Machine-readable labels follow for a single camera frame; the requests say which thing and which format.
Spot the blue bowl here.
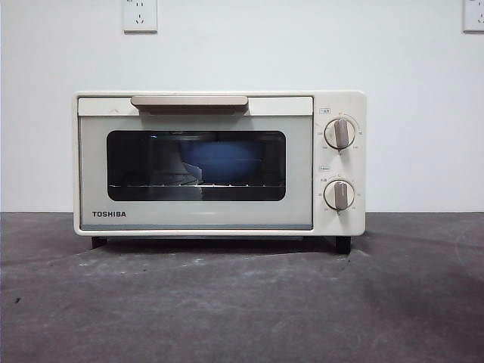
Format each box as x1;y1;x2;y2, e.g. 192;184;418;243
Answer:
176;140;265;186

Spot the oven timer knob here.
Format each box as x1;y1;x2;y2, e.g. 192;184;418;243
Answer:
324;179;356;212

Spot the white Toshiba toaster oven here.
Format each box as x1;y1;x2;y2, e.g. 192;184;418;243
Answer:
72;89;367;255

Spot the oven temperature knob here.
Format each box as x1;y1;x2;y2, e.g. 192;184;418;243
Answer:
324;117;356;150

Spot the metal wire oven rack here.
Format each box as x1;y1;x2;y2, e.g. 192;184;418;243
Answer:
108;172;284;189

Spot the white wall outlet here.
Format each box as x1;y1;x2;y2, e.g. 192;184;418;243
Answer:
463;0;484;34
123;0;158;34

